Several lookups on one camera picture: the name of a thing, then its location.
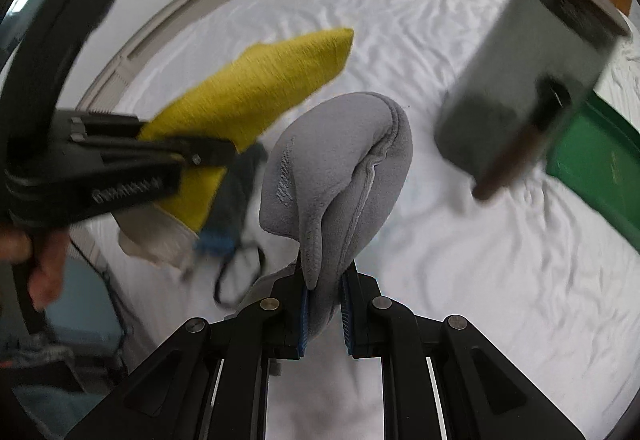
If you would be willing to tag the green tray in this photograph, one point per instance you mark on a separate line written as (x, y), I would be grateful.
(597, 157)

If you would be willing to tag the grey bin with lid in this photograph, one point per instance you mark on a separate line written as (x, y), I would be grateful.
(531, 73)

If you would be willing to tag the yellow knitted cloth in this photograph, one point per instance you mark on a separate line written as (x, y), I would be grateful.
(243, 99)

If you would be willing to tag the person's left hand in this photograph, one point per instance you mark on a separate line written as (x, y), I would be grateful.
(45, 283)

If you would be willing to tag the dark teal towel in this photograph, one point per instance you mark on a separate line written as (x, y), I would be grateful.
(222, 232)

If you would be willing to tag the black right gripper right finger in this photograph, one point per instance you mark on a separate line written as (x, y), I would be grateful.
(442, 379)

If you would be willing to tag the grey fleece cloth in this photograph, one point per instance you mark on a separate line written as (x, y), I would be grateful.
(330, 183)

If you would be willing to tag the white bed sheet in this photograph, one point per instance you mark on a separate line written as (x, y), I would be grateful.
(543, 276)

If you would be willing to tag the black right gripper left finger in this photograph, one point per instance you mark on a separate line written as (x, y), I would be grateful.
(208, 380)

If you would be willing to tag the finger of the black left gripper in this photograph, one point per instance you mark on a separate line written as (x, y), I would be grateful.
(197, 151)

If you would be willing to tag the white plastic wrapper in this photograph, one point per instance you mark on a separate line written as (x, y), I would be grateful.
(149, 233)

